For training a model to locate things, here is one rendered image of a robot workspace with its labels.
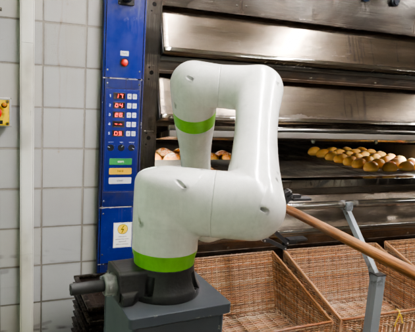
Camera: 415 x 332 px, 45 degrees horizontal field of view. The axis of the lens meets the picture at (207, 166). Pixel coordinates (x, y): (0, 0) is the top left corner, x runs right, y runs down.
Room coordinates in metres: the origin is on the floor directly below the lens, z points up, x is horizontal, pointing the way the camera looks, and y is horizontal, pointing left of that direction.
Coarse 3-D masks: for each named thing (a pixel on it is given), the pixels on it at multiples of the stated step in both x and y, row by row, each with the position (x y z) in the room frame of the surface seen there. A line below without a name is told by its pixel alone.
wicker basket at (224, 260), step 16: (224, 256) 2.10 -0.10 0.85; (240, 256) 2.14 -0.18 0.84; (256, 256) 2.17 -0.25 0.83; (272, 256) 2.20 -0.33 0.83; (208, 272) 2.06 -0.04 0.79; (224, 272) 2.09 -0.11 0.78; (240, 272) 2.12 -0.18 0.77; (256, 272) 2.15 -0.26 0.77; (272, 272) 2.19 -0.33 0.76; (288, 272) 2.08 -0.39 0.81; (272, 288) 2.17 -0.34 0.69; (288, 288) 2.07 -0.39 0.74; (304, 288) 1.97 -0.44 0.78; (240, 304) 2.09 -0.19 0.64; (256, 304) 2.12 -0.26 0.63; (272, 304) 2.15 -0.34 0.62; (288, 304) 2.06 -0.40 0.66; (304, 304) 1.96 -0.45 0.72; (224, 320) 2.02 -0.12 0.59; (240, 320) 2.02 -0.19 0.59; (256, 320) 2.04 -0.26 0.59; (272, 320) 2.05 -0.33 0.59; (288, 320) 2.05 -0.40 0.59; (304, 320) 1.94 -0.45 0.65; (320, 320) 1.86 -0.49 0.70
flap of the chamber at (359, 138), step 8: (160, 136) 1.97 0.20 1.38; (168, 136) 1.89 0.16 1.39; (176, 136) 1.88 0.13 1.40; (216, 136) 1.95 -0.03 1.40; (224, 136) 1.96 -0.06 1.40; (232, 136) 1.98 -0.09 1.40; (280, 136) 2.07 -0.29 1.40; (288, 136) 2.08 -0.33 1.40; (296, 136) 2.10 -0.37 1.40; (304, 136) 2.12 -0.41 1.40; (312, 136) 2.13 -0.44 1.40; (320, 136) 2.15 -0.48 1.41; (328, 136) 2.16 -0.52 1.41; (336, 136) 2.18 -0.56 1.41; (344, 136) 2.20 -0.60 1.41; (352, 136) 2.22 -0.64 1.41; (360, 136) 2.24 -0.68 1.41; (368, 136) 2.25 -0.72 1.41; (376, 136) 2.27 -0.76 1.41; (384, 136) 2.29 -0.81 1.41; (392, 136) 2.31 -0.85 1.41; (400, 136) 2.33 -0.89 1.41; (408, 136) 2.35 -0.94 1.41
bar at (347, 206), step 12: (288, 204) 1.83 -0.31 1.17; (300, 204) 1.85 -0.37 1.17; (312, 204) 1.87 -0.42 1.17; (324, 204) 1.90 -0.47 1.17; (336, 204) 1.92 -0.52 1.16; (348, 204) 1.93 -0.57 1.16; (360, 204) 1.96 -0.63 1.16; (372, 204) 1.99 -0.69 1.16; (384, 204) 2.02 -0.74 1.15; (396, 204) 2.04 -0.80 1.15; (408, 204) 2.08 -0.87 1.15; (348, 216) 1.92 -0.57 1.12; (372, 264) 1.78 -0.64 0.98; (372, 276) 1.75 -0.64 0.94; (384, 276) 1.74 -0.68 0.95; (372, 288) 1.74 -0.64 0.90; (372, 300) 1.74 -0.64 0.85; (372, 312) 1.73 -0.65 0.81; (372, 324) 1.73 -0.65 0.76
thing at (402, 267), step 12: (300, 216) 1.59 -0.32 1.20; (324, 228) 1.47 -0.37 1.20; (348, 240) 1.36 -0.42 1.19; (360, 240) 1.34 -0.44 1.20; (372, 252) 1.27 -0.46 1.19; (384, 252) 1.25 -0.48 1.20; (384, 264) 1.23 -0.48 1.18; (396, 264) 1.19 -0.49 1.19; (408, 264) 1.18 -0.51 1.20; (408, 276) 1.15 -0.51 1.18
